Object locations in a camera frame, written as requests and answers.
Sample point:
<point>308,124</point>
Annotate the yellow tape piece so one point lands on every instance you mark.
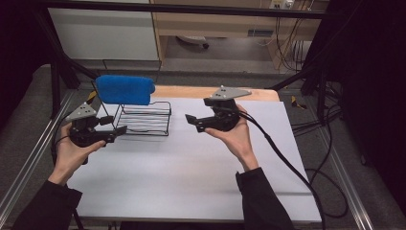
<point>297,103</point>

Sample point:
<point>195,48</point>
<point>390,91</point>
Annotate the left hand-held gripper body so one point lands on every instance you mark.
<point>84,127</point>

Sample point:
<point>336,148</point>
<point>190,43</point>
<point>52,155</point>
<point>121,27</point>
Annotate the person's left hand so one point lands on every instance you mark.
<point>72,156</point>

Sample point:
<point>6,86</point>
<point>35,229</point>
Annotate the black metal stand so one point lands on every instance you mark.
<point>57,70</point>
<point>314,83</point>

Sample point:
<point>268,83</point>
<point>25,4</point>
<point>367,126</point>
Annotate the office chair base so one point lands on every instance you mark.
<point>193,40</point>

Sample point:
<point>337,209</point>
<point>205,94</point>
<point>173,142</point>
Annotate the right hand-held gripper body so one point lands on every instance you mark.
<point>223,111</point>

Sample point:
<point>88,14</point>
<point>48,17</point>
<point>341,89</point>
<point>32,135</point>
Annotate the black horizontal frame bar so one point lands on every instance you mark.
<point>191,11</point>

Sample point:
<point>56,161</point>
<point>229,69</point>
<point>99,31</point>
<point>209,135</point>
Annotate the person's right hand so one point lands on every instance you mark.
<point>237,137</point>

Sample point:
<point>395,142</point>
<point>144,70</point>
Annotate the blue towel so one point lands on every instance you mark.
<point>124,89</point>

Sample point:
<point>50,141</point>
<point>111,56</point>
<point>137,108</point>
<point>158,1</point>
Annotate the white power strip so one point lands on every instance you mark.
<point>281,4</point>

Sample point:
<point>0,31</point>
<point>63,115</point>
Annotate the white cabinet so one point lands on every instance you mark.
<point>102,32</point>

